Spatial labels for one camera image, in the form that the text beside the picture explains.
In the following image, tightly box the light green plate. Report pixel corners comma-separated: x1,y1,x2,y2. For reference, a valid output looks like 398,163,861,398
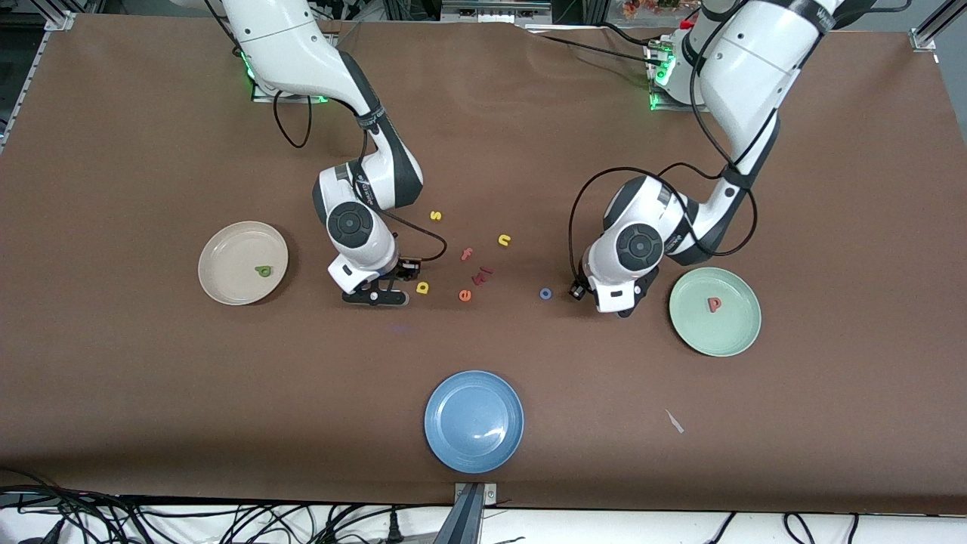
669,267,762,357

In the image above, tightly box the blue plate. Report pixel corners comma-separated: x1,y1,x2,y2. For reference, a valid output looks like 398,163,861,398
424,369,524,474

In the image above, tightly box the beige brown plate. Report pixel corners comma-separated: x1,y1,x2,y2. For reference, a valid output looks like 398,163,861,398
198,221,289,306

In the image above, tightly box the white power strip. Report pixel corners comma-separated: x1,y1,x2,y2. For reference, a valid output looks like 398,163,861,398
442,0,552,22

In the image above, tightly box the brown table cover sheet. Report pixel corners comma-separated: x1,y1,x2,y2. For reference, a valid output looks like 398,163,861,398
0,14,967,516

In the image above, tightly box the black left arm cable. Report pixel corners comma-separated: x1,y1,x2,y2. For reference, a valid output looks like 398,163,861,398
567,15,783,284

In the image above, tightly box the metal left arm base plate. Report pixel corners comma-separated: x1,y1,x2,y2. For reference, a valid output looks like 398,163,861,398
650,42,728,113

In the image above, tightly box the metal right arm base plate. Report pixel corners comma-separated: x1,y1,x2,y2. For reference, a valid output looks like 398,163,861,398
252,72,333,104

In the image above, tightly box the black base power cable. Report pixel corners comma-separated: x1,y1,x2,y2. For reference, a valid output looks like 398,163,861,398
540,23,666,67

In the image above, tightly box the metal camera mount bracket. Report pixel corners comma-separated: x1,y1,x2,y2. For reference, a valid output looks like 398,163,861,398
432,482,499,544

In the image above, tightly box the tangle of black floor cables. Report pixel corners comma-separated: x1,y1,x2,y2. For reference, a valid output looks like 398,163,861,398
0,468,454,544

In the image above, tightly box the aluminium frame rail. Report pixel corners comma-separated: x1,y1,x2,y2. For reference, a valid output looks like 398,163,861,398
0,11,76,152
909,0,954,52

